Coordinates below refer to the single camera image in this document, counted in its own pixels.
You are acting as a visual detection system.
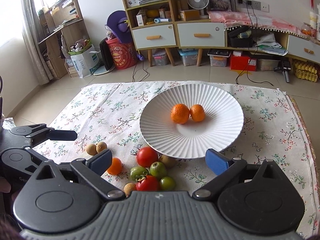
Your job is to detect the floral tablecloth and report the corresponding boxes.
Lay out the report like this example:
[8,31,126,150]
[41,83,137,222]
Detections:
[37,81,319,238]

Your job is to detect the wooden bookshelf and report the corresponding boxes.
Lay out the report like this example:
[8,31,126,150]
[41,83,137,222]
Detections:
[38,0,89,80]

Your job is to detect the white paper bag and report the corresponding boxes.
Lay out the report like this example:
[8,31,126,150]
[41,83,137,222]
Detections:
[69,45,100,78]

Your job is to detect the brown longan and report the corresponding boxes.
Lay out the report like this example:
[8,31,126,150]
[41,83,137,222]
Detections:
[86,144,97,156]
[96,141,108,153]
[123,183,137,197]
[159,154,177,169]

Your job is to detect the oblong green tomato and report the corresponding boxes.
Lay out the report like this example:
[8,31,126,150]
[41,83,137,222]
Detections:
[130,166,149,182]

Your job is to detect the small green tomato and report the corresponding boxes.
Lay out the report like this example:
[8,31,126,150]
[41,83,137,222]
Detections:
[159,176,176,191]

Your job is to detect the round green tomato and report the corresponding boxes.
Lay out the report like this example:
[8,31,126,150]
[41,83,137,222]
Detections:
[150,161,168,180]

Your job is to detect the red tomato without stem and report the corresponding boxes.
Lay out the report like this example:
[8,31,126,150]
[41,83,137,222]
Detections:
[136,146,158,167]

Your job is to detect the orange cherry tomato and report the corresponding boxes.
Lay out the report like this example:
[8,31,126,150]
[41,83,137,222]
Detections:
[107,158,122,175]

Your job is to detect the brown longan under plate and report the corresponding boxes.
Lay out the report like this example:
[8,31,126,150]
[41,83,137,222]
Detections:
[159,154,177,169]

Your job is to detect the wooden cabinet with drawers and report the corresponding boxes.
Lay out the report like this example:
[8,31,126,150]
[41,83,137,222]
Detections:
[122,0,319,65]

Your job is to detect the yellow egg cartons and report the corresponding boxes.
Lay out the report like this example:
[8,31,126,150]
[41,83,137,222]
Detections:
[292,60,319,82]

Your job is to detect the pink patterned cloth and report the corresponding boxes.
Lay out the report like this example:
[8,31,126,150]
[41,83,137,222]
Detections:
[208,11,305,37]

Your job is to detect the purple plush toy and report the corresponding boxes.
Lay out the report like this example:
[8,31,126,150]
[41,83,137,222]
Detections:
[106,10,133,43]

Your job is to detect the brown longan front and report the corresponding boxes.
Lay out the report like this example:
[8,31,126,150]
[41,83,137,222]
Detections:
[123,183,137,197]

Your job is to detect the red box under cabinet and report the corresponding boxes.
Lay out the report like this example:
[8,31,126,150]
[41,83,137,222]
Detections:
[230,54,257,72]

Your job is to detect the red bucket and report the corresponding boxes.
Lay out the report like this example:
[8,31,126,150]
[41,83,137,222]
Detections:
[106,38,138,70]

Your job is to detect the clear storage bin blue lid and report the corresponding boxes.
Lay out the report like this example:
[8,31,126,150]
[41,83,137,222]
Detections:
[178,49,198,66]

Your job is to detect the small orange mandarin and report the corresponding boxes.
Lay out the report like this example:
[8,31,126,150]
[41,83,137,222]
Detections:
[190,104,206,122]

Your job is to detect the large orange mandarin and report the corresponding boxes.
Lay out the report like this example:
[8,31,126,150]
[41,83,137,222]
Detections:
[170,103,190,125]

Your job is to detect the red tomato with stem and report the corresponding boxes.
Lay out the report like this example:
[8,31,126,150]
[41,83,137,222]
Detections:
[136,175,161,191]

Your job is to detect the white ribbed plate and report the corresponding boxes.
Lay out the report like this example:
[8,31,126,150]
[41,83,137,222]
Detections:
[139,83,244,159]

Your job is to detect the small white desk fan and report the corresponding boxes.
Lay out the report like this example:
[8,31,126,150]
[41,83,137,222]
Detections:
[187,0,209,19]

